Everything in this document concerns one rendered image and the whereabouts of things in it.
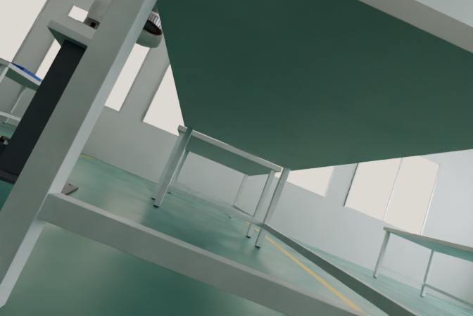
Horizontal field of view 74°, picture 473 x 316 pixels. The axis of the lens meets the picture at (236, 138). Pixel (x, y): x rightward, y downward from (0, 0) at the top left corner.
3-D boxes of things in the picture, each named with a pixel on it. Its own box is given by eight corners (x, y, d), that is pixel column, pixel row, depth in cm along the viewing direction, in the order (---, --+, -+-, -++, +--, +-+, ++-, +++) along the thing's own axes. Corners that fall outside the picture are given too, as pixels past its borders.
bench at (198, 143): (146, 197, 290) (179, 124, 303) (165, 191, 472) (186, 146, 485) (255, 241, 297) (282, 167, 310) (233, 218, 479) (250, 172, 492)
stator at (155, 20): (127, 13, 110) (131, 4, 110) (141, 32, 120) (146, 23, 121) (153, 21, 107) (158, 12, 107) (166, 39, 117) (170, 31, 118)
